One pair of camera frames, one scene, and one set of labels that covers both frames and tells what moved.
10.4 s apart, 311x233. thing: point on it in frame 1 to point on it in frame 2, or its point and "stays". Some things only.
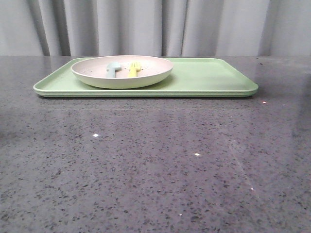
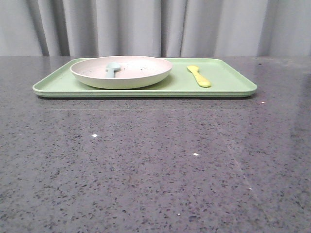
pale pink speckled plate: x=93 y=71 stays
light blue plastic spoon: x=112 y=67 stays
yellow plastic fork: x=134 y=68 to x=200 y=79
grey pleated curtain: x=262 y=28 stays
